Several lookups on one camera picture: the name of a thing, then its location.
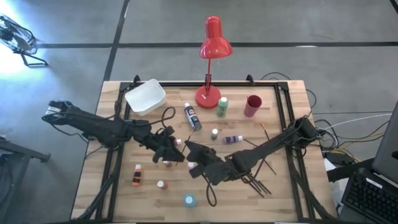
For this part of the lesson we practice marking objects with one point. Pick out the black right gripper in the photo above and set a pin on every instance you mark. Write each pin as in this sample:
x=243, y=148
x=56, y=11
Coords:
x=214, y=165

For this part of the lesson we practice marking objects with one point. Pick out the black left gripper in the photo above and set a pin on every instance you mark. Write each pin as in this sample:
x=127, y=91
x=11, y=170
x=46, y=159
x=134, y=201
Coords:
x=160, y=140

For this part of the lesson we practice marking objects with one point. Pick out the thin dark paintbrush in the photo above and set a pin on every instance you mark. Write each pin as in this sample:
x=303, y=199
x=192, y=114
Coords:
x=250, y=142
x=189, y=137

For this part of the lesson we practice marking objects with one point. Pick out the orange small paint bottle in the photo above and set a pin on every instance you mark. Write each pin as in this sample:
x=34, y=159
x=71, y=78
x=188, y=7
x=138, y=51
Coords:
x=136, y=177

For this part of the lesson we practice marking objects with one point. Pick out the blue labelled paint bottle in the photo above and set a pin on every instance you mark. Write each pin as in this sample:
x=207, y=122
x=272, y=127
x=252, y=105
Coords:
x=192, y=119

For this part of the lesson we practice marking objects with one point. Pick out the purple small paint bottle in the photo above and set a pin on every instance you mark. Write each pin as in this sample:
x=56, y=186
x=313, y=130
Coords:
x=231, y=139

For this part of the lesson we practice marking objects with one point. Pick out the teal large paint bottle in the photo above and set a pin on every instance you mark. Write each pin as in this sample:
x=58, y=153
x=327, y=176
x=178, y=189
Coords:
x=189, y=200

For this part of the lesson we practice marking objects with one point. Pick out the green large paint bottle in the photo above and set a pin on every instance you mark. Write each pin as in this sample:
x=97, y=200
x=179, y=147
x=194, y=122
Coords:
x=222, y=109

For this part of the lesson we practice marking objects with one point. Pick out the thin brown paintbrush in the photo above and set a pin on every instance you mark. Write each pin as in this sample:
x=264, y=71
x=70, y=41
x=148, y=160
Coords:
x=265, y=130
x=270, y=168

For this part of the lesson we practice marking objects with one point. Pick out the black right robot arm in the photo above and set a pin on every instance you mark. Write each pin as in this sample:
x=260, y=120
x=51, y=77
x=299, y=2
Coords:
x=264, y=149

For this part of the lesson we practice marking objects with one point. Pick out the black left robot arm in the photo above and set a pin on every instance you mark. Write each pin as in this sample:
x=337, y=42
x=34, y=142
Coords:
x=93, y=126

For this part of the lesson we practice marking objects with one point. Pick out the pink small paint bottle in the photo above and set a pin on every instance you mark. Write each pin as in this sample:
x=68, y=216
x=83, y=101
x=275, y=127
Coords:
x=191, y=165

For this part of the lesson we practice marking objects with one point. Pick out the yellow small paint bottle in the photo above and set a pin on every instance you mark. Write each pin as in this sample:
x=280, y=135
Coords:
x=167, y=163

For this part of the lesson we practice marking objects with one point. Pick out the red small paint bottle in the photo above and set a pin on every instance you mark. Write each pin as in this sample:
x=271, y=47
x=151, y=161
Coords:
x=161, y=184

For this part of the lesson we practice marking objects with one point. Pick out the grey small paint bottle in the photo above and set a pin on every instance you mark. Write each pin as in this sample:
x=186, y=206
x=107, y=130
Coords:
x=214, y=135

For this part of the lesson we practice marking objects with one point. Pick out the white plastic bin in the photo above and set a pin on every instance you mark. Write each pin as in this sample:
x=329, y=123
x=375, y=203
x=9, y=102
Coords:
x=144, y=98

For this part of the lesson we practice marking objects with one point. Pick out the red plastic cup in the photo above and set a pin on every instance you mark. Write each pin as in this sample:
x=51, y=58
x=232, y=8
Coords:
x=251, y=109

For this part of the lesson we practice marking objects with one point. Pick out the red desk lamp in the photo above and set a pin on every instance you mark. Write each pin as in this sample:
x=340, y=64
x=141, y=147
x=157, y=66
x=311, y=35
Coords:
x=214, y=46

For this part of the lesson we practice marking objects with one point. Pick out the black power brick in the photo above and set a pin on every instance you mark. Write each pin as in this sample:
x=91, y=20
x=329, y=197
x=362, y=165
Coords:
x=340, y=157

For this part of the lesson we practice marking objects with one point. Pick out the grey metal cart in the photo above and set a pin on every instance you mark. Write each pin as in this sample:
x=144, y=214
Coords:
x=18, y=152

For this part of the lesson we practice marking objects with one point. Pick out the black keyboard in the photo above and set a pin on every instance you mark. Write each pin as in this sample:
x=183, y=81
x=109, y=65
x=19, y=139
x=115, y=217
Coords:
x=370, y=199

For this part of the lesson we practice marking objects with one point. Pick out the grey laptop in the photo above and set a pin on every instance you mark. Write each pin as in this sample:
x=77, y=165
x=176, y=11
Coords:
x=387, y=149

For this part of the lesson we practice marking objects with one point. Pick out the black floor fan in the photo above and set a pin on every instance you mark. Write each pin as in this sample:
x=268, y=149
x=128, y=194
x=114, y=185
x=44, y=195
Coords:
x=15, y=37

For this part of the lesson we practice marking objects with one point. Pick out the black frame clamp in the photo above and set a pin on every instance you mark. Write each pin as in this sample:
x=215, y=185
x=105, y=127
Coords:
x=136, y=80
x=249, y=80

